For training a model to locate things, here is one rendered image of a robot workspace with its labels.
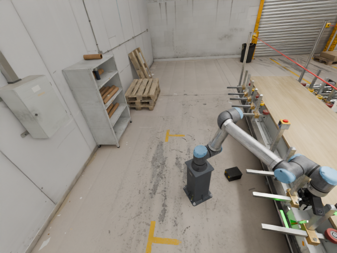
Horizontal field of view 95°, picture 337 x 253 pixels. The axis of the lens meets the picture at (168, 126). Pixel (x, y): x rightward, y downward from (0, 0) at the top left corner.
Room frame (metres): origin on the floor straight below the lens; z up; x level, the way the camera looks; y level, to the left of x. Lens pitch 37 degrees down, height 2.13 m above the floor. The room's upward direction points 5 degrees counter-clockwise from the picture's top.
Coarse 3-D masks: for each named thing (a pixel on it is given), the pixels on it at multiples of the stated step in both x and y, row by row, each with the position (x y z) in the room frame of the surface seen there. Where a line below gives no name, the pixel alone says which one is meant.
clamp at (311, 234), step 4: (304, 224) 0.40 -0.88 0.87; (304, 228) 0.38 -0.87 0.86; (308, 232) 0.35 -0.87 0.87; (312, 232) 0.35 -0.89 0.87; (308, 236) 0.33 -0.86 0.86; (312, 236) 0.33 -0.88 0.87; (316, 236) 0.32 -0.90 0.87; (308, 240) 0.31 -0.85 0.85; (312, 240) 0.31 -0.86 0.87; (312, 244) 0.29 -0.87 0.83; (316, 244) 0.29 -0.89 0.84
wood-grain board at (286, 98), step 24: (264, 96) 2.19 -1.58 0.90; (288, 96) 2.12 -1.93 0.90; (312, 96) 2.05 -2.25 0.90; (312, 120) 1.47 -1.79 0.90; (336, 120) 1.43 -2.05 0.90; (288, 144) 1.12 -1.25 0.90; (312, 144) 1.09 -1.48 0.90; (336, 144) 1.06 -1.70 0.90; (336, 168) 0.79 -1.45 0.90; (336, 192) 0.58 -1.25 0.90; (336, 216) 0.42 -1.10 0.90
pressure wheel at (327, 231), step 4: (328, 228) 0.35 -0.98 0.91; (332, 228) 0.35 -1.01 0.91; (324, 232) 0.34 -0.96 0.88; (328, 232) 0.33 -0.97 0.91; (332, 232) 0.33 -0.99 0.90; (336, 232) 0.33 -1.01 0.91; (328, 236) 0.31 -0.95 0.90; (332, 236) 0.31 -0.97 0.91; (336, 236) 0.31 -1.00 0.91; (332, 240) 0.29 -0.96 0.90; (336, 240) 0.29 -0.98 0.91
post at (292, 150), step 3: (291, 147) 0.87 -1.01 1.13; (294, 147) 0.87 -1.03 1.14; (288, 150) 0.88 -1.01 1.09; (291, 150) 0.85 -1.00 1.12; (294, 150) 0.85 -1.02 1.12; (288, 153) 0.86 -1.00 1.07; (291, 153) 0.85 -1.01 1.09; (285, 156) 0.88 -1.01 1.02; (288, 156) 0.85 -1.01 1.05; (291, 156) 0.85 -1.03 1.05; (285, 159) 0.86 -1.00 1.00; (288, 159) 0.85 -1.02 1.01
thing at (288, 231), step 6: (264, 228) 0.40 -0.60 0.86; (270, 228) 0.40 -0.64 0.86; (276, 228) 0.39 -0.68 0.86; (282, 228) 0.39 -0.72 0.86; (288, 228) 0.39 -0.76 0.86; (294, 234) 0.35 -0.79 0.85; (300, 234) 0.35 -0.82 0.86; (306, 234) 0.34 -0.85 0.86; (318, 234) 0.34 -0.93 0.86; (324, 234) 0.33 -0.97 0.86; (324, 240) 0.31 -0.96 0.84
